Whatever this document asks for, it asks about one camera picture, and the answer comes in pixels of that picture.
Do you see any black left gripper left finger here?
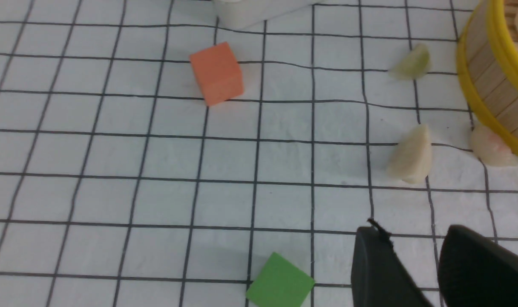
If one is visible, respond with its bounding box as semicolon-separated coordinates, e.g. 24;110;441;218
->
351;218;432;307

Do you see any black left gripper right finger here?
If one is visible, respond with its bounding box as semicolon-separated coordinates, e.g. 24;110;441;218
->
438;225;518;307

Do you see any white dumpling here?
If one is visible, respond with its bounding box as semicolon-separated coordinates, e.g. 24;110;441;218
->
387;124;433;184

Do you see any pink dumpling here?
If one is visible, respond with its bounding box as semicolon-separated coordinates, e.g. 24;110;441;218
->
470;125;517;167

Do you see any pale green dumpling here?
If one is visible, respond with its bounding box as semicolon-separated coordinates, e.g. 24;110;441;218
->
388;43;431;80

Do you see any bamboo steamer tray yellow rim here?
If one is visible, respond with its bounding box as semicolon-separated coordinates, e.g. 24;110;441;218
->
456;0;518;156

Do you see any green foam cube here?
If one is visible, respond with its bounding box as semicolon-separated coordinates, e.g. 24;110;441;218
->
245;252;315;307

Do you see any orange foam cube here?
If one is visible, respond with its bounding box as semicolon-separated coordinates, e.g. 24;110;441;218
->
189;41;244;107

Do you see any green lidded white box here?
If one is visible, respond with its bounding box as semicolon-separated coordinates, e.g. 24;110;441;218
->
212;0;321;30

